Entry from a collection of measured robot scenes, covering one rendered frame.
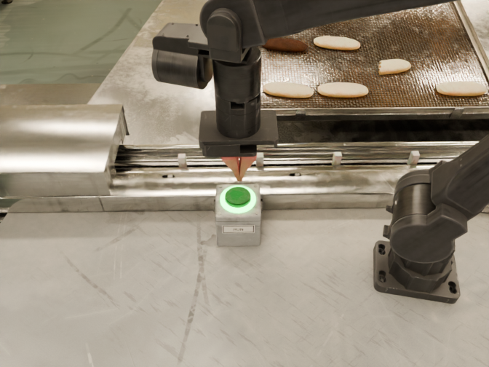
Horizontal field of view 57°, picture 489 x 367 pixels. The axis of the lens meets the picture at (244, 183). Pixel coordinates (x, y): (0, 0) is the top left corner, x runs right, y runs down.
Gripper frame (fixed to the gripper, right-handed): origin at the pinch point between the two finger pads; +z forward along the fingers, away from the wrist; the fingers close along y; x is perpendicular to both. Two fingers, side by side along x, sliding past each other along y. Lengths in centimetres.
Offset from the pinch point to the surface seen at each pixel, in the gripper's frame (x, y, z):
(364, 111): 22.6, 23.7, 5.9
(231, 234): -3.4, -1.4, 9.7
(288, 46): 40.5, 10.5, 2.2
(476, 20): 50, 54, 2
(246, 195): -0.1, 1.0, 4.5
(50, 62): 190, -111, 94
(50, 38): 218, -119, 94
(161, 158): 14.5, -14.5, 10.0
